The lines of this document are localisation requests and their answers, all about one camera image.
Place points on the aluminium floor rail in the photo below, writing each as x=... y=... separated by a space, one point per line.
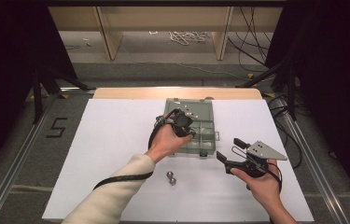
x=17 y=168
x=315 y=174

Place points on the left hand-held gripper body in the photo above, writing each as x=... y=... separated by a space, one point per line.
x=180 y=123

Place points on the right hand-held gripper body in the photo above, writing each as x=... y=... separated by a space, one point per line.
x=264 y=152

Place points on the white table sheet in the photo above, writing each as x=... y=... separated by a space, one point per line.
x=116 y=130

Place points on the person's right hand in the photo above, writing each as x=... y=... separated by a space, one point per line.
x=264 y=186

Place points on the dark curtain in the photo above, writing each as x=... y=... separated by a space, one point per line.
x=7 y=77
x=334 y=77

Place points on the black tripod stand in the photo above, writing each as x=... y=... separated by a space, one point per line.
x=291 y=90
x=37 y=93

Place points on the grey-green plastic compartment box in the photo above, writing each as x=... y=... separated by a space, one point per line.
x=205 y=130

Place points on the light wooden shelf unit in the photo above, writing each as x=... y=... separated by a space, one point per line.
x=163 y=18

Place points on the person's left hand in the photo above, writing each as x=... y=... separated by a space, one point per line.
x=165 y=143

